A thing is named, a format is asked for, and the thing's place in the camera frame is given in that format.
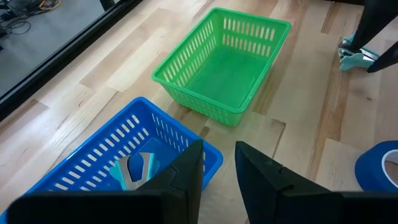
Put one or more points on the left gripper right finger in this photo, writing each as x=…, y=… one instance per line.
x=280, y=199

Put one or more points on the green plastic basket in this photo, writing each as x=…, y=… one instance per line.
x=224, y=77

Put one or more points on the teal staple remover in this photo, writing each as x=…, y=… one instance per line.
x=124, y=174
x=353, y=62

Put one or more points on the blue plastic basket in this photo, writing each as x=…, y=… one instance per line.
x=155, y=145

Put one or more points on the black aluminium table frame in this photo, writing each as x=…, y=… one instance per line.
x=62, y=59

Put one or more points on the blue tape roll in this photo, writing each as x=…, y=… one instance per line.
x=370, y=168

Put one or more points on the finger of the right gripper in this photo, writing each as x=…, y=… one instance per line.
x=376, y=18
x=385, y=60

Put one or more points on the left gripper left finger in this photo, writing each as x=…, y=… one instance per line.
x=174, y=199

